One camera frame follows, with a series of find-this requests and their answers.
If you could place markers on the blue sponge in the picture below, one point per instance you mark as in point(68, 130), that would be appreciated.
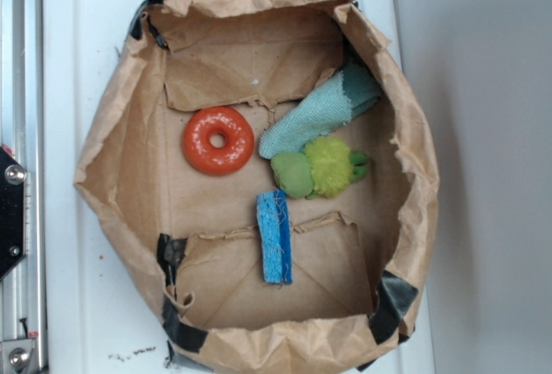
point(276, 237)

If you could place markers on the brown paper bag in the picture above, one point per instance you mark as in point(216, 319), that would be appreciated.
point(191, 242)

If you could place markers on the green yellow plush toy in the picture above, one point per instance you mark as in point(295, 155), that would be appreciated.
point(325, 167)

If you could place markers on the light green folded cloth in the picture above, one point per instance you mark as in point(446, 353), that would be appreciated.
point(332, 105)

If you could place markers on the white plastic tray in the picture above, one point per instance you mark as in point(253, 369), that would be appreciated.
point(97, 320)

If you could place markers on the orange glossy ring toy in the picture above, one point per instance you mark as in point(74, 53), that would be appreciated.
point(217, 141)

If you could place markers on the black metal bracket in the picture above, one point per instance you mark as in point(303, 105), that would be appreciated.
point(13, 213)

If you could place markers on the aluminium frame rail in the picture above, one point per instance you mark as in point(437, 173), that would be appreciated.
point(23, 291)

